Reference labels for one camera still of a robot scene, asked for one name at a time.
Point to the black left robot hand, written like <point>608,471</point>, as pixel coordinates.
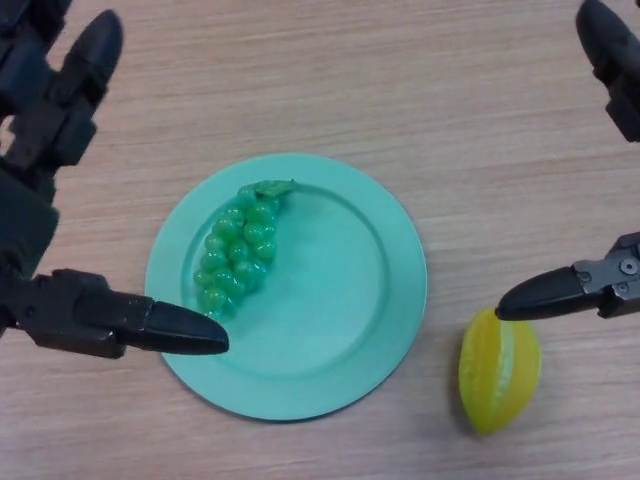
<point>30,150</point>

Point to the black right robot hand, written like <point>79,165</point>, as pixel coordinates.
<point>550,300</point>

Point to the green grapes bunch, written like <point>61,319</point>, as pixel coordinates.
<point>240,250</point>

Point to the teal round plate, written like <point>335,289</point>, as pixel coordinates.
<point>320,300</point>

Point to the yellow starfruit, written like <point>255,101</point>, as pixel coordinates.
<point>500,375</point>

